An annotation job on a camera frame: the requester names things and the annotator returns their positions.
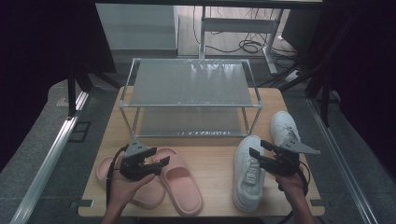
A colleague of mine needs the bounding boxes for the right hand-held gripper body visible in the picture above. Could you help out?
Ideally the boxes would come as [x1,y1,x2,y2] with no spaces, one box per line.
[261,129,321,177]

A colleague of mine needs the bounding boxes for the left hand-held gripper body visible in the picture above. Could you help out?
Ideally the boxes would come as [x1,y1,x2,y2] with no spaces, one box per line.
[119,138,163,182]

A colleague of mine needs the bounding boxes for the white sneaker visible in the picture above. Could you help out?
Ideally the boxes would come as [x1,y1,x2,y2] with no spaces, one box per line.
[270,110,303,157]
[233,134,267,214]

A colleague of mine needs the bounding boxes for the pink slipper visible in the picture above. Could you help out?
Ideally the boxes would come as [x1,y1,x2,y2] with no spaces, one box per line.
[151,147,204,217]
[95,155,166,210]

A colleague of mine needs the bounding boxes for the two-tier metal shoe rack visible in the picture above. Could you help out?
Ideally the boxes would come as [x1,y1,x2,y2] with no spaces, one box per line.
[118,57,264,138]

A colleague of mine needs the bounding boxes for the person's right hand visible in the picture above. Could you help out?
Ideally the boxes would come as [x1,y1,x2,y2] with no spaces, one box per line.
[274,169,308,201]

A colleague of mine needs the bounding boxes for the person's left hand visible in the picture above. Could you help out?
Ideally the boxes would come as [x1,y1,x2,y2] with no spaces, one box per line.
[106,170,156,210]

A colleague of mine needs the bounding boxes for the black metal stand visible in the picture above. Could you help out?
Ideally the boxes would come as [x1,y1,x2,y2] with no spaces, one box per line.
[66,66,122,118]
[279,15,356,127]

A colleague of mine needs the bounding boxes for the white cabinet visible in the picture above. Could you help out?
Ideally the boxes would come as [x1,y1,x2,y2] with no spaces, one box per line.
[95,3,180,51]

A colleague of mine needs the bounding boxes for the dark curtain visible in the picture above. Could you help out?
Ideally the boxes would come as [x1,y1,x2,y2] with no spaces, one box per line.
[320,0,396,178]
[0,0,118,172]

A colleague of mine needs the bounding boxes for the right hand-held gripper black cable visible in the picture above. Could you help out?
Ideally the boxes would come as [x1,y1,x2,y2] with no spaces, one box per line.
[278,160,312,224]

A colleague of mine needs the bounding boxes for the aluminium rail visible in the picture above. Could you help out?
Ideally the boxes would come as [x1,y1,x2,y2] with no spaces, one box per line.
[10,91,90,224]
[306,97,379,224]

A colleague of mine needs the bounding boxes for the black cables on floor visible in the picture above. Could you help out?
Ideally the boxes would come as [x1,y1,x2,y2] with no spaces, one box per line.
[192,6,297,60]

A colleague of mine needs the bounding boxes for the white desk frame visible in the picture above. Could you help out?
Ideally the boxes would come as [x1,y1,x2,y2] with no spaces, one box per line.
[198,6,286,76]

